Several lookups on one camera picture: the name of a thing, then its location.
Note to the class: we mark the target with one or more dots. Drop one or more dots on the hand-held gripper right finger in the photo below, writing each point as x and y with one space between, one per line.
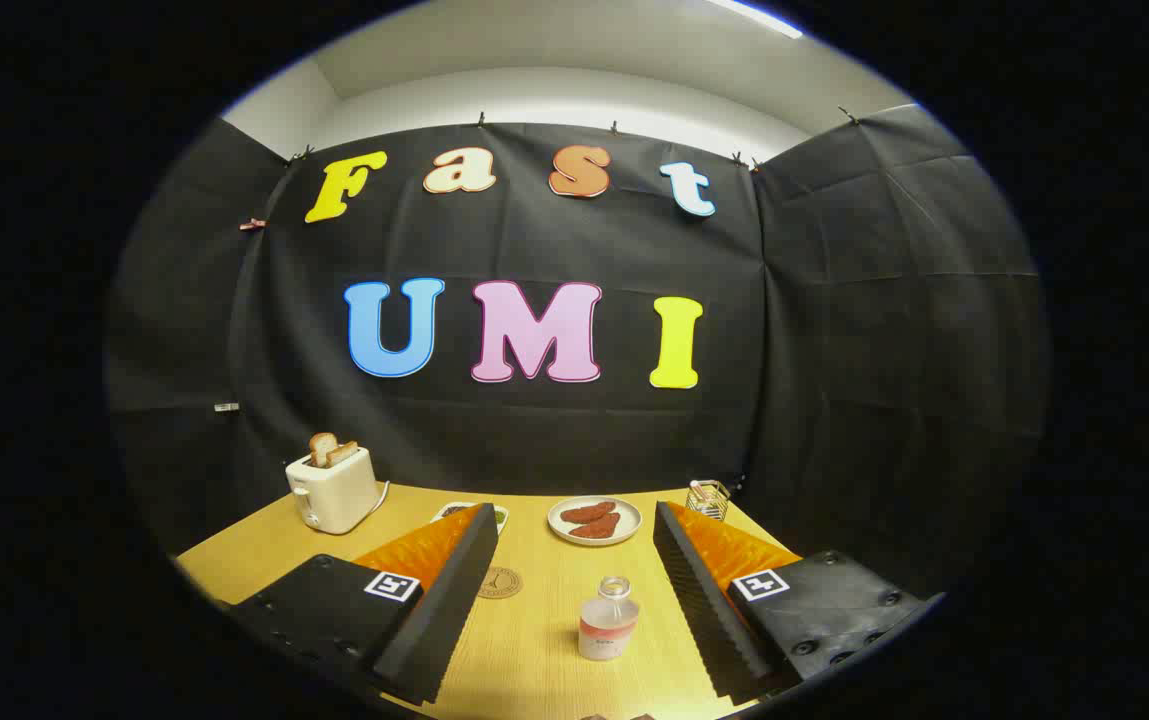
709 620

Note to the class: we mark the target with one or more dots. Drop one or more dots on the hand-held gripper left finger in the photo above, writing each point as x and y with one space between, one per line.
439 620

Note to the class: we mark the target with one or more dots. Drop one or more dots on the round cork coaster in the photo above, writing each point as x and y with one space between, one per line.
504 583

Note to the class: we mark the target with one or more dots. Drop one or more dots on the clear plastic juice bottle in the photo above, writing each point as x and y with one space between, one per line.
607 630

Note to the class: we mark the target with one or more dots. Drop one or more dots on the wooden table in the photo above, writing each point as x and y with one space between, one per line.
534 650

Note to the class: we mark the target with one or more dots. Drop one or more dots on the white divided condiment dish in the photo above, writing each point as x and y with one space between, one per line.
446 512

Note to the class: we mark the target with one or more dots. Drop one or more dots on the white round plate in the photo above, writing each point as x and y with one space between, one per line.
629 520

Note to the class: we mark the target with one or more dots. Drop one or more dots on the brown sausage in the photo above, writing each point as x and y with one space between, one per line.
587 512
597 527

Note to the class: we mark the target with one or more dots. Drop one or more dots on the cream toaster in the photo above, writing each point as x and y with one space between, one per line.
334 495

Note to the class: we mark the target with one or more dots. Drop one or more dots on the toast slice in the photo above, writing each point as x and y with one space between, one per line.
321 448
343 452

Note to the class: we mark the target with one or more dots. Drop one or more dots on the black backdrop cloth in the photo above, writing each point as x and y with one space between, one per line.
834 350

